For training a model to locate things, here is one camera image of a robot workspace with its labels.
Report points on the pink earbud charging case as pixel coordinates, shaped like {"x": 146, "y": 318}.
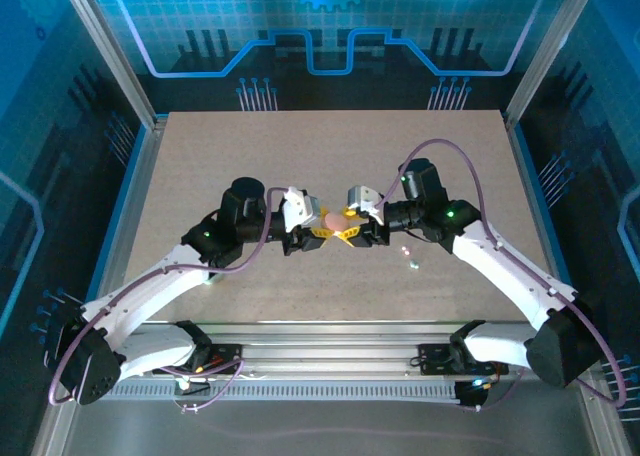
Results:
{"x": 334, "y": 222}

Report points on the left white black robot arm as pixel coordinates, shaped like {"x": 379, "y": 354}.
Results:
{"x": 150, "y": 286}

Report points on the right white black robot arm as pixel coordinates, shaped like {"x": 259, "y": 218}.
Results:
{"x": 500, "y": 261}

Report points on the left small control box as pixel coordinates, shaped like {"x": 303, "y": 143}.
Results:
{"x": 192, "y": 387}

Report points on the small control box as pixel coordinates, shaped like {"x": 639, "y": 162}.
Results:
{"x": 472, "y": 393}
{"x": 192, "y": 387}

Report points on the right small control box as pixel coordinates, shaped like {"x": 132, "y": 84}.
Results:
{"x": 472, "y": 393}

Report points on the right table side rail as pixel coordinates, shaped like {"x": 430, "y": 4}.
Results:
{"x": 519, "y": 148}

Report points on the table side rail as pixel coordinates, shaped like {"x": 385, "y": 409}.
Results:
{"x": 519, "y": 148}
{"x": 122, "y": 216}

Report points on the left table side rail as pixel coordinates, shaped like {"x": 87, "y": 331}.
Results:
{"x": 122, "y": 216}

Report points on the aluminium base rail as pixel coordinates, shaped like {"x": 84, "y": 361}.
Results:
{"x": 330, "y": 351}

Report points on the left black mount plate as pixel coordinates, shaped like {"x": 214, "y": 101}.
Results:
{"x": 227, "y": 350}

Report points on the black mount plate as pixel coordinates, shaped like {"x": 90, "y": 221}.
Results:
{"x": 430, "y": 358}
{"x": 227, "y": 350}

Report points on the right black mount plate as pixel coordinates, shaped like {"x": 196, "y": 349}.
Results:
{"x": 430, "y": 358}

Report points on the grey metal base plate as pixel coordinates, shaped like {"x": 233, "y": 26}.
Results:
{"x": 325, "y": 421}

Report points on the right aluminium frame post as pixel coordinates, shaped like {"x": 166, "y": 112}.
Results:
{"x": 550, "y": 51}

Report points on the aluminium frame post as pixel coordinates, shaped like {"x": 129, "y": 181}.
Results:
{"x": 112, "y": 51}
{"x": 550, "y": 51}

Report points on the left aluminium frame post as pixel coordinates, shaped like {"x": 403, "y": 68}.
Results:
{"x": 112, "y": 51}

